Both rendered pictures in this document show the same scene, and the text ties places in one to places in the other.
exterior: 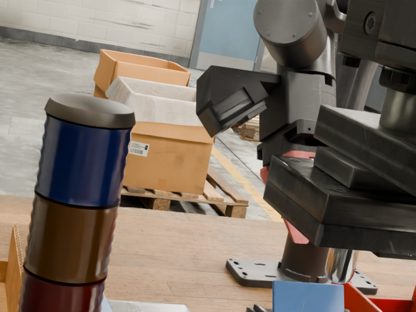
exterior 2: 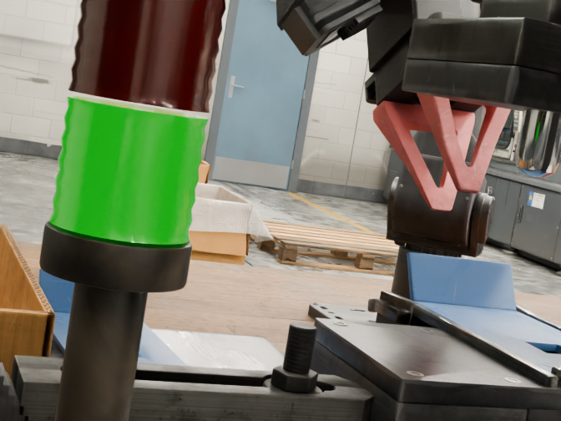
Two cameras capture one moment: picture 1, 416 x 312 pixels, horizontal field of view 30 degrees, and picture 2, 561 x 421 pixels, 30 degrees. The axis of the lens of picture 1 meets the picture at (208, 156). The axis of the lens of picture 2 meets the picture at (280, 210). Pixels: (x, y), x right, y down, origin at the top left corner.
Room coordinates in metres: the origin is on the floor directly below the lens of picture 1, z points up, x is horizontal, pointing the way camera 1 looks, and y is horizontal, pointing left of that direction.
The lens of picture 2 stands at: (0.05, 0.02, 1.09)
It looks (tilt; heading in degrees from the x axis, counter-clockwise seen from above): 6 degrees down; 358
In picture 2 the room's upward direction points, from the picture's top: 9 degrees clockwise
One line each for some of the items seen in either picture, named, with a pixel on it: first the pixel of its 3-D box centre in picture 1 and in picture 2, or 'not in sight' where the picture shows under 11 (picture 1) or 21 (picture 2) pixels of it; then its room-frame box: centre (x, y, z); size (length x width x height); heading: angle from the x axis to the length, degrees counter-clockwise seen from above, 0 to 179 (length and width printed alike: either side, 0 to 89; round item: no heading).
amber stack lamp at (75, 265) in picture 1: (72, 231); not in sight; (0.33, 0.05, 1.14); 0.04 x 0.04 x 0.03
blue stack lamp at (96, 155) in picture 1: (83, 155); not in sight; (0.33, 0.05, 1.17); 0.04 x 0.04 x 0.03
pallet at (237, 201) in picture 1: (138, 173); not in sight; (4.58, 0.39, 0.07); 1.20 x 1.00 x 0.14; 20
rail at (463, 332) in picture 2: not in sight; (472, 359); (0.56, -0.11, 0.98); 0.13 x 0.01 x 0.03; 19
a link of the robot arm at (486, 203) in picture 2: not in sight; (440, 220); (0.97, -0.15, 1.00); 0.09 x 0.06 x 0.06; 69
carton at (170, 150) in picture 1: (161, 134); (174, 247); (4.28, 0.28, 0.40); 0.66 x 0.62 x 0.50; 17
